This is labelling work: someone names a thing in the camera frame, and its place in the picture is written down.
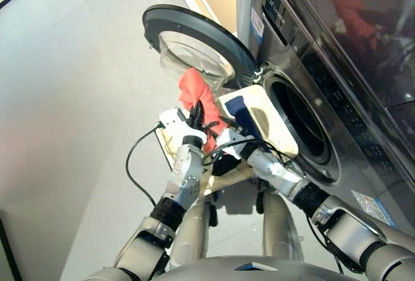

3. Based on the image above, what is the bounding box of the dark blue garment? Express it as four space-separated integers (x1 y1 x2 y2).
224 96 270 149

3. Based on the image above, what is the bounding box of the grey washing machine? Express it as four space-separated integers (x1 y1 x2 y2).
235 0 415 232

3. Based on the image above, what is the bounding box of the silver robot torso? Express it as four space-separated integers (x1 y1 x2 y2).
158 254 368 281

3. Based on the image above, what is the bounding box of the large blue energy label sticker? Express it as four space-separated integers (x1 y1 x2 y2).
351 189 399 229

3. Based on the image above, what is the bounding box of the small blue white sticker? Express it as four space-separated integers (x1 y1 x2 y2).
250 6 265 38

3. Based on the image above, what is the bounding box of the silver robot leg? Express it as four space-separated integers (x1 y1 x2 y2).
260 191 306 263
167 192 212 269

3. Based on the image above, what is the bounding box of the red garment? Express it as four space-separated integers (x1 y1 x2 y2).
177 67 228 153

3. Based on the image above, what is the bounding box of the dark grey dryer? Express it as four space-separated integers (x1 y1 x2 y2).
285 0 415 108

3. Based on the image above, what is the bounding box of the black wheeled basket stand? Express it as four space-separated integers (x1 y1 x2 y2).
208 189 266 228

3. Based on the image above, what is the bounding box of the pale woven basket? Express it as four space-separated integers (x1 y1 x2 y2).
154 85 300 198

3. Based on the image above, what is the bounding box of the round washing machine door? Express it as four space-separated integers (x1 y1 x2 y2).
141 4 259 93

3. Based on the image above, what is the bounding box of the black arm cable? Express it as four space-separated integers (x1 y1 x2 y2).
125 124 167 207
201 136 345 276

